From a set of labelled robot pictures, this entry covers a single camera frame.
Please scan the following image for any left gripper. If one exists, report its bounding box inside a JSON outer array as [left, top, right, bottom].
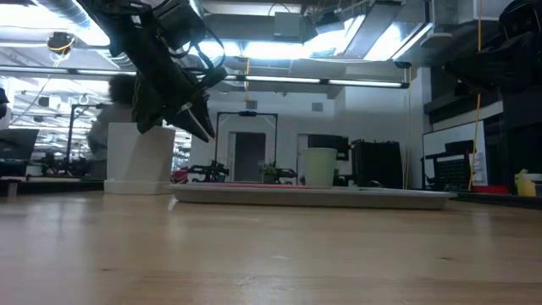
[[126, 20, 228, 143]]

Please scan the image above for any pink plate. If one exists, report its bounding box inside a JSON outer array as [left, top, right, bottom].
[[207, 181, 327, 190]]

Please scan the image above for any pale green cup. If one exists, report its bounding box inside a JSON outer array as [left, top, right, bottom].
[[301, 147, 339, 190]]

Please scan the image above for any off-white serving tray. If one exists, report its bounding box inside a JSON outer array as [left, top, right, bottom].
[[168, 181, 457, 211]]

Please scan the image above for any white cutlery holder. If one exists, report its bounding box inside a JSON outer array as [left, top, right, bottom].
[[103, 121, 177, 196]]

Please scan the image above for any person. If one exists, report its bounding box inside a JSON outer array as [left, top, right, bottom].
[[86, 74, 137, 181]]

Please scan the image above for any grey door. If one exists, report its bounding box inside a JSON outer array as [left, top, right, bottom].
[[234, 131, 267, 183]]

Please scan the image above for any long ceiling light bar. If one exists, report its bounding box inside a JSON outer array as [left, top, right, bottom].
[[224, 74, 410, 90]]

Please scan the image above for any dark monitor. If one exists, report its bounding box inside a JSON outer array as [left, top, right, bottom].
[[0, 128, 40, 178]]

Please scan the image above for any black equipment rack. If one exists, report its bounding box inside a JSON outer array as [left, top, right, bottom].
[[350, 138, 404, 190]]

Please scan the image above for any black pegboard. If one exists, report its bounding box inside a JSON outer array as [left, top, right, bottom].
[[434, 154, 472, 191]]

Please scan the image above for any red tool case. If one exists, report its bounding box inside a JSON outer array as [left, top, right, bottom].
[[472, 184, 512, 196]]

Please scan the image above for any black work table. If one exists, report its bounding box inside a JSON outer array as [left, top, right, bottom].
[[455, 190, 542, 209]]

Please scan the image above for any yellow spray bottle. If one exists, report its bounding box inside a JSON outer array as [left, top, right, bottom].
[[513, 168, 538, 198]]

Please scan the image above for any black stand frame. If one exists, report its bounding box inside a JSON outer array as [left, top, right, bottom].
[[65, 103, 107, 170], [213, 110, 279, 183]]

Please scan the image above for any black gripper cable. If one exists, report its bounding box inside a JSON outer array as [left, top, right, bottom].
[[169, 25, 230, 90]]

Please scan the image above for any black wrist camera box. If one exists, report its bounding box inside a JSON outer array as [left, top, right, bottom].
[[154, 0, 207, 50]]

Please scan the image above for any yellow ceiling cord reel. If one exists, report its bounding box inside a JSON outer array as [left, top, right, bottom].
[[46, 31, 77, 56]]

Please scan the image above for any thick yellow hanging cable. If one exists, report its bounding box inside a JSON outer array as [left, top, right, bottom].
[[467, 0, 484, 191]]

